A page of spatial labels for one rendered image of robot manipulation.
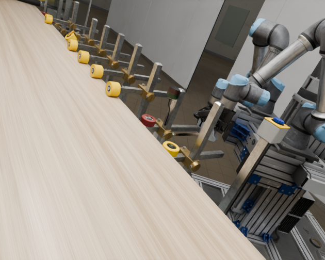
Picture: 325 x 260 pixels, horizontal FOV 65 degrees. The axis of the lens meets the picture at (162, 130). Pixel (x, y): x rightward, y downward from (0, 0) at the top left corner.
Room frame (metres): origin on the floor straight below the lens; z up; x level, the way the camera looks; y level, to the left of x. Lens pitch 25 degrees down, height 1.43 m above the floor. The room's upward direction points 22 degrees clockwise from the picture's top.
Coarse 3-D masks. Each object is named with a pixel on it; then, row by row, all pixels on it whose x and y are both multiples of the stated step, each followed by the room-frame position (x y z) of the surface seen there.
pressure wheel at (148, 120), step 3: (141, 117) 1.20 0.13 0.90; (144, 117) 1.20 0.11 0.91; (147, 117) 1.22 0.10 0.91; (150, 117) 1.22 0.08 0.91; (153, 117) 1.25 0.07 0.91; (141, 120) 1.19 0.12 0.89; (144, 120) 1.18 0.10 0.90; (147, 120) 1.18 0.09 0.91; (150, 120) 1.19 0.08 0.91; (153, 120) 1.21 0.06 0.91; (144, 123) 1.18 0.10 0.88; (147, 123) 1.18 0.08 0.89; (150, 123) 1.18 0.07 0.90; (153, 123) 1.19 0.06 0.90; (147, 126) 1.18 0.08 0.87; (150, 126) 1.18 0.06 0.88; (153, 126) 1.21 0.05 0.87
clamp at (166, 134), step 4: (156, 120) 1.31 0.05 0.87; (160, 120) 1.33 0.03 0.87; (160, 124) 1.28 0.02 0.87; (160, 128) 1.25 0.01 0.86; (156, 132) 1.26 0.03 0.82; (160, 132) 1.24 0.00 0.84; (164, 132) 1.23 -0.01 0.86; (168, 132) 1.22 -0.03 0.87; (160, 136) 1.23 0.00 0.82; (164, 136) 1.22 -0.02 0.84; (168, 136) 1.23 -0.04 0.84
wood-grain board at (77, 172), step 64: (0, 0) 2.54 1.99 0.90; (0, 64) 1.14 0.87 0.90; (64, 64) 1.50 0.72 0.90; (0, 128) 0.68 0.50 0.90; (64, 128) 0.82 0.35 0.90; (128, 128) 1.03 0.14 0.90; (0, 192) 0.45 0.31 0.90; (64, 192) 0.53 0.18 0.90; (128, 192) 0.63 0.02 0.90; (192, 192) 0.76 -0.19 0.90; (0, 256) 0.31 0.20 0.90; (64, 256) 0.36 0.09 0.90; (128, 256) 0.42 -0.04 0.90; (192, 256) 0.49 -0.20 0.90; (256, 256) 0.58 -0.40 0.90
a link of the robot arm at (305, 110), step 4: (304, 104) 1.35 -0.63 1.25; (308, 104) 1.33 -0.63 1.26; (312, 104) 1.32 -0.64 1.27; (300, 108) 1.39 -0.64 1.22; (304, 108) 1.33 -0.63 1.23; (308, 108) 1.32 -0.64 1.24; (312, 108) 1.31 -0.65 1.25; (300, 112) 1.34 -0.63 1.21; (304, 112) 1.32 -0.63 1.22; (308, 112) 1.30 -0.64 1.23; (296, 116) 1.36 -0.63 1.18; (300, 116) 1.32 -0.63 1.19; (304, 116) 1.30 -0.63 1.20; (292, 120) 1.38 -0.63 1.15; (296, 120) 1.34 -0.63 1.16; (300, 120) 1.31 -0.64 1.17; (304, 120) 1.28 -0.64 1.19; (296, 124) 1.32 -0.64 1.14; (300, 124) 1.31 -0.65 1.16; (304, 128) 1.29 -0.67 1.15
